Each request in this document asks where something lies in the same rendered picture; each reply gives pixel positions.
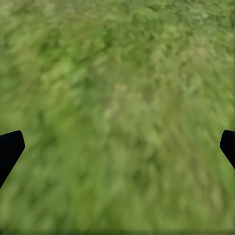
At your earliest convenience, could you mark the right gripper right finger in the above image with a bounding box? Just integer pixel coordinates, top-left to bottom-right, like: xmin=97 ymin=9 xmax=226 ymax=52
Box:
xmin=220 ymin=130 xmax=235 ymax=169

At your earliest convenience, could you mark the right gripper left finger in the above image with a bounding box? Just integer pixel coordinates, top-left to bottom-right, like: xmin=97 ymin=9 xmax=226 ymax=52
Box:
xmin=0 ymin=130 xmax=25 ymax=188

